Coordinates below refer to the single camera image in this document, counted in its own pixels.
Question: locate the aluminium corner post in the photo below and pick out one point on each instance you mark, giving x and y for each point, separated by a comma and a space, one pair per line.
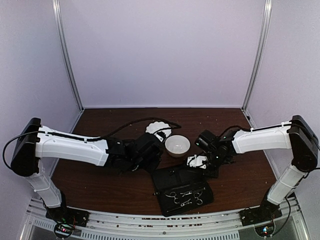
56, 4
264, 30

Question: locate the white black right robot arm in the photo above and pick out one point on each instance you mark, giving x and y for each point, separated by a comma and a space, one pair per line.
294, 135

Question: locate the white scalloped bowl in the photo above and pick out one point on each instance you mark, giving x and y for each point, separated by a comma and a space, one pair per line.
159, 128

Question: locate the aluminium right corner post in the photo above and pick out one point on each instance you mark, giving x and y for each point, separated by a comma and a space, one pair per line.
264, 30

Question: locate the aluminium left corner post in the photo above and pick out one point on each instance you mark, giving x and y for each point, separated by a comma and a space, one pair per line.
56, 4

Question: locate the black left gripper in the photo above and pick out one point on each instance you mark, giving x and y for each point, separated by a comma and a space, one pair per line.
152, 166

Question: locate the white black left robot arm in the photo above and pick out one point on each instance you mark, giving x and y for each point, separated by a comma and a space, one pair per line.
38, 141

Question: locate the silver pointed scissors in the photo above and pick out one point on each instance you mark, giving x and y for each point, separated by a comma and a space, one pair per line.
174, 196

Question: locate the silver thinning scissors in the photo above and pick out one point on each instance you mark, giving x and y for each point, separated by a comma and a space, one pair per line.
192, 198

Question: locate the white round bowl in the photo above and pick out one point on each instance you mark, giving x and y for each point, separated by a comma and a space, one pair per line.
177, 145

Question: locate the aluminium front rail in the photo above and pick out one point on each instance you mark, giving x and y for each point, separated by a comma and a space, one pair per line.
224, 225

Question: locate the black zip tool case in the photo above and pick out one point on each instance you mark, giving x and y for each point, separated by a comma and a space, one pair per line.
179, 179

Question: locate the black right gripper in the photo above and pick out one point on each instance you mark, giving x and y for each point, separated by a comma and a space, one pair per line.
214, 174

